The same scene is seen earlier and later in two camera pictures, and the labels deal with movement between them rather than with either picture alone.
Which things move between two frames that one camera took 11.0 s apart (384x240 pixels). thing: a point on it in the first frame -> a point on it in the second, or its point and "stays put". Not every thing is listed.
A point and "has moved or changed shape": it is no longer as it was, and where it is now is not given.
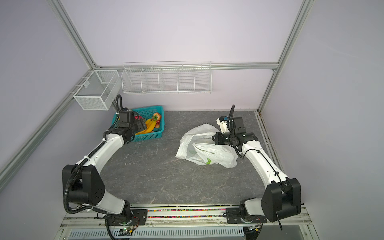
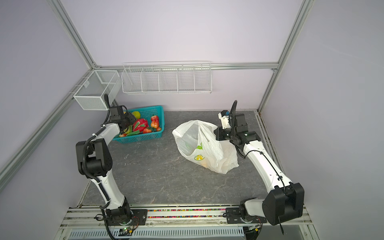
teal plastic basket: [147, 113] stays put
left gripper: [140, 124] -> [131, 117]
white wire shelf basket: [191, 77] stays put
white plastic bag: [197, 145] has moved or changed shape
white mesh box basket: [99, 91] stays put
